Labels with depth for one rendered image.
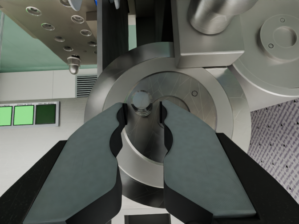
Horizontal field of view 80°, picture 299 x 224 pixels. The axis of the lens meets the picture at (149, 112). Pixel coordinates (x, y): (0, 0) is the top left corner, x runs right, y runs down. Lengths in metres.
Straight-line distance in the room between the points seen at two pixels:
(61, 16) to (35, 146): 0.34
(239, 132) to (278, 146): 0.17
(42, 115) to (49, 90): 2.80
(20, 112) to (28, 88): 2.96
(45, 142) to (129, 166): 0.43
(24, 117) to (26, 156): 0.11
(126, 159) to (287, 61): 0.18
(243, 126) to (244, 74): 0.05
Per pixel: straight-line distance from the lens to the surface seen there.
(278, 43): 0.23
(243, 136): 0.18
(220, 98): 0.17
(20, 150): 0.60
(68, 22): 0.43
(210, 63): 0.17
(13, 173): 0.62
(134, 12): 0.53
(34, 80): 3.55
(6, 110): 0.63
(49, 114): 0.56
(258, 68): 0.21
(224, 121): 0.17
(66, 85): 3.26
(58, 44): 0.51
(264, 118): 0.36
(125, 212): 0.53
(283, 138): 0.33
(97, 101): 0.17
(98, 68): 0.18
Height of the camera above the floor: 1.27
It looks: 9 degrees down
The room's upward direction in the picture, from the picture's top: 177 degrees clockwise
